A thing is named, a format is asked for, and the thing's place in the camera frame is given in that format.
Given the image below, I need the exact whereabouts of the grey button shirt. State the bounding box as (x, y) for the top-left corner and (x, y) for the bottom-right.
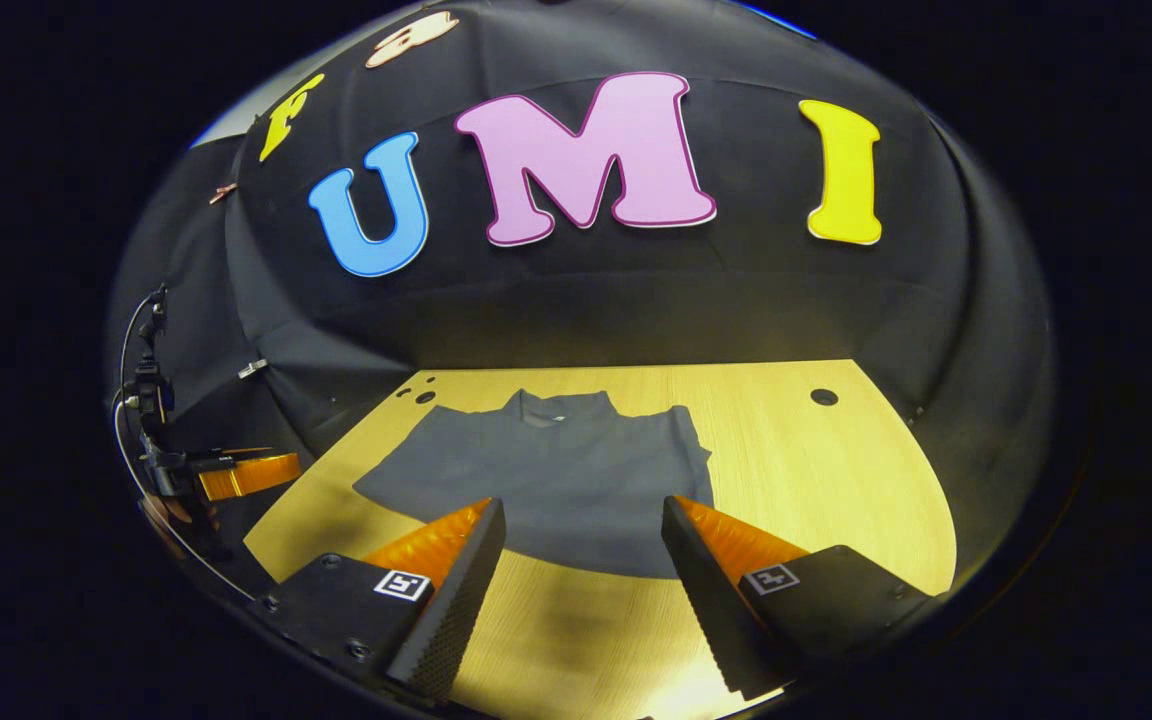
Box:
(353, 390), (715, 579)

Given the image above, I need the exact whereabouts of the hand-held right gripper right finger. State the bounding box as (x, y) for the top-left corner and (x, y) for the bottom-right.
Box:
(661, 495), (937, 701)

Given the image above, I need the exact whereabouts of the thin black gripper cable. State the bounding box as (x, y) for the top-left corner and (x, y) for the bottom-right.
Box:
(113, 290), (262, 603)

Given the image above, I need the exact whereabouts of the black backdrop cloth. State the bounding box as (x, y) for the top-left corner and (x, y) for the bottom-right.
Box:
(106, 0), (1057, 571)

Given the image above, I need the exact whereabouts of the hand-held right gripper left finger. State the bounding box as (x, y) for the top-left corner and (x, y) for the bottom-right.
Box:
(256, 497), (507, 701)

